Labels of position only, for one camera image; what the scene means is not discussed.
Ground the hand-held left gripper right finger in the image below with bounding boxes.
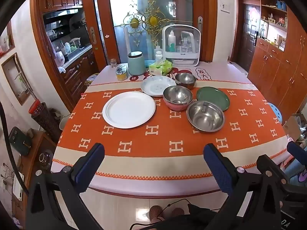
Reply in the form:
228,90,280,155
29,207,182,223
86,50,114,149
203,143,288,230

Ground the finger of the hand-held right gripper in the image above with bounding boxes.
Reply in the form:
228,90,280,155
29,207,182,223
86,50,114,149
287,141,307,168

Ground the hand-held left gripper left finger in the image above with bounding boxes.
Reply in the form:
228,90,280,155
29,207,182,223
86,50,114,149
25,143,106,230

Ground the green plate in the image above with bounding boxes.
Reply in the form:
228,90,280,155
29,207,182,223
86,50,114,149
196,86,230,111

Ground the pink steel bowl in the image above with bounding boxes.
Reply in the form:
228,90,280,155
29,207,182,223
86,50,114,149
163,85,193,111

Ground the small steel bowl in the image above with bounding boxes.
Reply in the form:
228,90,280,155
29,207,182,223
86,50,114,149
175,73,197,90

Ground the cardboard box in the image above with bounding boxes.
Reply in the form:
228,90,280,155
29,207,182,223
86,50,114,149
283,115,307,144

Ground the round glass jar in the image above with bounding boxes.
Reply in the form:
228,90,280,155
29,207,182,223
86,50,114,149
40,150,53,170

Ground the blue plastic stool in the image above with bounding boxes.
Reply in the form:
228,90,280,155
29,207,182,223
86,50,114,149
268,102,284,125

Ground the large steel bowl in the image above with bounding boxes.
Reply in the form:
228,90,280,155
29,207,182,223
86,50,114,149
186,101,225,133

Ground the brown slipper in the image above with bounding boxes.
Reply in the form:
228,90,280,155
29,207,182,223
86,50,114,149
168,207,185,219
149,205,166,224

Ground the wooden side table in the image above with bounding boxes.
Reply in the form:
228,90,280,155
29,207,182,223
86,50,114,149
0,129,58,230

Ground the dark jar red lid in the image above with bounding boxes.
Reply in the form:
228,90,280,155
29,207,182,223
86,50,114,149
29,99,61,137

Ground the large white plate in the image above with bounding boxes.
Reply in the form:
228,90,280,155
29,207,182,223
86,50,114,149
102,91,156,128

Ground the orange patterned blanket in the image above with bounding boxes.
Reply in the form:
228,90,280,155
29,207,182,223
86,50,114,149
51,80,288,180

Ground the black device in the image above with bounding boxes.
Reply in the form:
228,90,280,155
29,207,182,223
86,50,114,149
9,127,31,155

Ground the tall wooden cabinet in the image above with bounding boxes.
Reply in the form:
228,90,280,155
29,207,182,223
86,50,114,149
247,0,307,125

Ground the wooden kitchen base cabinet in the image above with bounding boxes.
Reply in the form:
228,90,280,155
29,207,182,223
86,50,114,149
59,45,100,101

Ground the yellow tin can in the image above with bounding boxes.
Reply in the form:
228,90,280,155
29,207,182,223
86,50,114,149
116,65,129,81

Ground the white printed table cover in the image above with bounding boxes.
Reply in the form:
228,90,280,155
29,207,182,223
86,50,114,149
50,61,288,198

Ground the white speckled plate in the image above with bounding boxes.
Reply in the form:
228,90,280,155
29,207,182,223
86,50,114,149
140,76,177,97

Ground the teal canister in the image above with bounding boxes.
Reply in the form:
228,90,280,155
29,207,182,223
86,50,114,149
128,51,145,76

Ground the white storage cabinet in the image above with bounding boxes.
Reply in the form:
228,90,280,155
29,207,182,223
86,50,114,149
162,25,200,67

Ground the dark entrance door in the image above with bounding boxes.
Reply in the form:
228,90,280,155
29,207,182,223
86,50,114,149
241,3,261,72

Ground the green tissue pack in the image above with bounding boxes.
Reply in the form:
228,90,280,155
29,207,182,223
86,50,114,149
149,60,173,76

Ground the small white bottle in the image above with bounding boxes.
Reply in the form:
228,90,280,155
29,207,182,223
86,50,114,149
155,45,164,63

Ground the white bottle green label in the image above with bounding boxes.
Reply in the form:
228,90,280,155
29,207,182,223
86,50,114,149
168,30,176,52

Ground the black cable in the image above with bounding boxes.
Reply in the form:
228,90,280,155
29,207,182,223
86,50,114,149
130,198,216,230

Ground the wooden wall niche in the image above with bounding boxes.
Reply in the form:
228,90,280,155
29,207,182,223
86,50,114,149
1,53,34,106

